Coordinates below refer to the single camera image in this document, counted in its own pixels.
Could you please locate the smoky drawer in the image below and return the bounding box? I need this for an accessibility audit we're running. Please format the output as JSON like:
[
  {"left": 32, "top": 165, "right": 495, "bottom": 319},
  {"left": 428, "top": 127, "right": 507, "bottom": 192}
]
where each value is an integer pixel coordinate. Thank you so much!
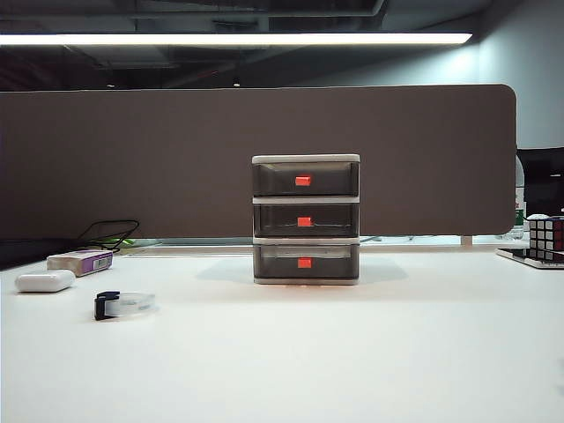
[
  {"left": 253, "top": 203, "right": 360, "bottom": 239},
  {"left": 252, "top": 161, "right": 361, "bottom": 197},
  {"left": 253, "top": 244, "right": 360, "bottom": 281}
]

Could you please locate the transparent tape with black dispenser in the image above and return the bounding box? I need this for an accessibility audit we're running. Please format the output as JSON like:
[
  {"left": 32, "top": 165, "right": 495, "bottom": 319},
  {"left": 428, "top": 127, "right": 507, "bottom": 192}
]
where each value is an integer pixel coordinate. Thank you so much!
[{"left": 93, "top": 290, "right": 158, "bottom": 322}]

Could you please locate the smoky drawer under cabinet lid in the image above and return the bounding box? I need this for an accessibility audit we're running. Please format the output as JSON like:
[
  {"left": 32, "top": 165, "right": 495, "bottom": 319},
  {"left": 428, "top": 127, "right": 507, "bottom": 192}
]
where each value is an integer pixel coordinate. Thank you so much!
[{"left": 252, "top": 161, "right": 361, "bottom": 197}]

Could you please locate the smoky drawer at cabinet base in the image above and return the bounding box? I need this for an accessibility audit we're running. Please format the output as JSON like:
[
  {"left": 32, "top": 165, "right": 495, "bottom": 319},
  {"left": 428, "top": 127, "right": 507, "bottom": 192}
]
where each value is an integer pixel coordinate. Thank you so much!
[{"left": 253, "top": 244, "right": 360, "bottom": 281}]

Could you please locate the brown desk partition panel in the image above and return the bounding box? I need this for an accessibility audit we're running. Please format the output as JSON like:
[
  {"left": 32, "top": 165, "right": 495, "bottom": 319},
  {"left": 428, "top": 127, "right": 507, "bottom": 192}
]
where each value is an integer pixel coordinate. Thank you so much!
[{"left": 0, "top": 83, "right": 517, "bottom": 241}]

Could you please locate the long ceiling light strip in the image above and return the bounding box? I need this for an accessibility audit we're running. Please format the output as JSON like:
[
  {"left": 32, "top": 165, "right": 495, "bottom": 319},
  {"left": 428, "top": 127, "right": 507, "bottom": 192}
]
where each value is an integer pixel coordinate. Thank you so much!
[{"left": 0, "top": 32, "right": 473, "bottom": 47}]

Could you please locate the purple and white small box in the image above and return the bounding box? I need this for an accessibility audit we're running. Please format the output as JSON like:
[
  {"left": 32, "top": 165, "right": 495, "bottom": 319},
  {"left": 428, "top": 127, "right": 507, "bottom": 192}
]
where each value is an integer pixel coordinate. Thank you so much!
[{"left": 46, "top": 249, "right": 115, "bottom": 278}]

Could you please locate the white flat tablet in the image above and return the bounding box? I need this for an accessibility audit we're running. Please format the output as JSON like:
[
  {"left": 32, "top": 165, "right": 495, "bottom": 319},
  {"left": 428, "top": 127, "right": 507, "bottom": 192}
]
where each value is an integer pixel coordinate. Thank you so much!
[{"left": 496, "top": 246, "right": 564, "bottom": 270}]

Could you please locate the white earbuds case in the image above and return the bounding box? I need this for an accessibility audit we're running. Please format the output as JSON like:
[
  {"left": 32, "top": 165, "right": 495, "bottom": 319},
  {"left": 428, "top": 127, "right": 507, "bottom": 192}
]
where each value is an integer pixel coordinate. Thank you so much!
[{"left": 14, "top": 269, "right": 77, "bottom": 293}]

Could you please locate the black monitor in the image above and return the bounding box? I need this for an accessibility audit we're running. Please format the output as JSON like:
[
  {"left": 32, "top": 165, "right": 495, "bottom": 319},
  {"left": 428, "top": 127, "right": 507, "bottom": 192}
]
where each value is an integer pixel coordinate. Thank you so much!
[{"left": 516, "top": 147, "right": 564, "bottom": 219}]

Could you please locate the black Rubik's cube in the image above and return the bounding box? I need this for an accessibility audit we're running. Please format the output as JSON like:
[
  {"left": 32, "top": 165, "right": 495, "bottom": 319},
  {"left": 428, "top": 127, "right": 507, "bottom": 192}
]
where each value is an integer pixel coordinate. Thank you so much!
[{"left": 526, "top": 213, "right": 564, "bottom": 262}]

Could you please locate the white mini drawer cabinet frame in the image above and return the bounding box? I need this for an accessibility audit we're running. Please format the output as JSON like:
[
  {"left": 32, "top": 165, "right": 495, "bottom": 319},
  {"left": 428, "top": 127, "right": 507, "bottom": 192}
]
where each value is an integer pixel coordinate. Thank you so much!
[{"left": 251, "top": 152, "right": 362, "bottom": 286}]

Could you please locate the black cable bundle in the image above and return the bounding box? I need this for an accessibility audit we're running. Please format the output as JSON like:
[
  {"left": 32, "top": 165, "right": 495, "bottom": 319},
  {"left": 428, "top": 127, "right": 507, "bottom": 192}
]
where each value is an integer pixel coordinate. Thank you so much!
[{"left": 78, "top": 219, "right": 140, "bottom": 255}]

